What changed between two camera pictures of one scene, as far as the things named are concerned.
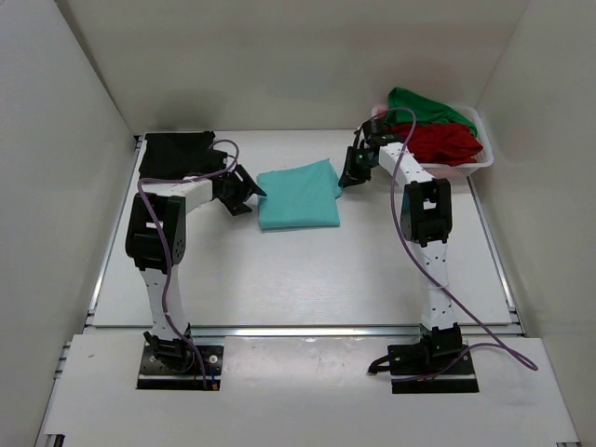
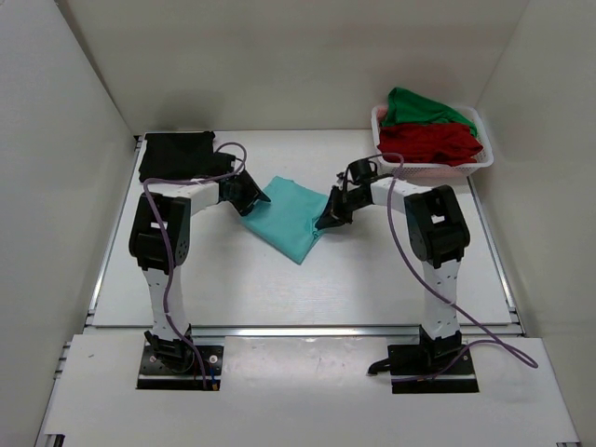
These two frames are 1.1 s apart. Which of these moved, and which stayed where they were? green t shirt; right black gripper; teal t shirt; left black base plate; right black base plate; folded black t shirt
Moved: right black gripper; teal t shirt
Stayed: green t shirt; left black base plate; folded black t shirt; right black base plate
